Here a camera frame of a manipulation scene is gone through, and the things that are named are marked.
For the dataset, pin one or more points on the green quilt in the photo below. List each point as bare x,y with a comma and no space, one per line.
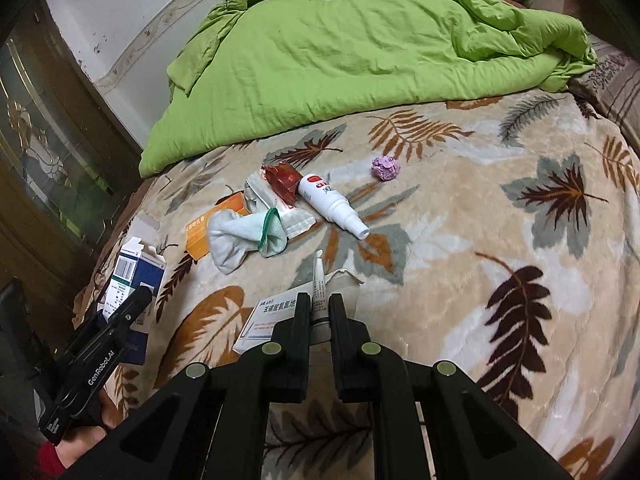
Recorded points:
255,68

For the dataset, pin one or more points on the white ointment tube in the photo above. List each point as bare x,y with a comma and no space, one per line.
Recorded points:
320,294

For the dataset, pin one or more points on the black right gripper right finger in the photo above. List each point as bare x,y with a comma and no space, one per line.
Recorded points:
349,368

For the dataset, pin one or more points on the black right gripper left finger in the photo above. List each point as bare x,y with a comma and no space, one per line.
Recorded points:
292,362

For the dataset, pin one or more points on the leaf pattern bed blanket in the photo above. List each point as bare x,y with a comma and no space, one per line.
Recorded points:
508,244

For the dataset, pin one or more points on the white barcode medicine box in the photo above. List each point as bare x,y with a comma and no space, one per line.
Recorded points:
268,312

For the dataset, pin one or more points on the blue white carton box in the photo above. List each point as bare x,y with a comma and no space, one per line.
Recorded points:
138,265

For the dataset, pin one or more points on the white cotton glove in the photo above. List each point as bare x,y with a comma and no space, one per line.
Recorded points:
231,237

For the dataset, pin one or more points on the striped brown pillow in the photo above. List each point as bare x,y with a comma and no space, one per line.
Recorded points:
613,88

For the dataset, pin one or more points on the purple crumpled paper ball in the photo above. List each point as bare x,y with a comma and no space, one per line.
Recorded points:
385,168

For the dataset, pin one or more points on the white foil sachet wrapper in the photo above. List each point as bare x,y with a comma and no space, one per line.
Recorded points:
259,196

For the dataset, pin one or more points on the left hand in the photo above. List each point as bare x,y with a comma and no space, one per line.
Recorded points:
53,460

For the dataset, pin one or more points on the wooden glass door cabinet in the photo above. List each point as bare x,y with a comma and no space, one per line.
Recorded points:
68,168

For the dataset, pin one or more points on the white spray bottle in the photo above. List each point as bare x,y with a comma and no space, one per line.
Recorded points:
332,205

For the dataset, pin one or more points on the dark red snack wrapper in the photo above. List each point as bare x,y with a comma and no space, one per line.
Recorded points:
284,180

